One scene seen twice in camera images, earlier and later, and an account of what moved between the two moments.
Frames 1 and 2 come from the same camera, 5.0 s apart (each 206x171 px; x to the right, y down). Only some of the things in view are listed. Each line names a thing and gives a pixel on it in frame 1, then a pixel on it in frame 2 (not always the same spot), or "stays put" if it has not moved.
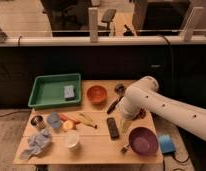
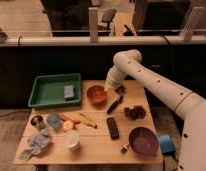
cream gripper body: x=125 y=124 to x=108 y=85
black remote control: x=112 y=128 stays put
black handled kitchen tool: x=120 y=90 stays put
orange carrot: x=69 y=118 stays put
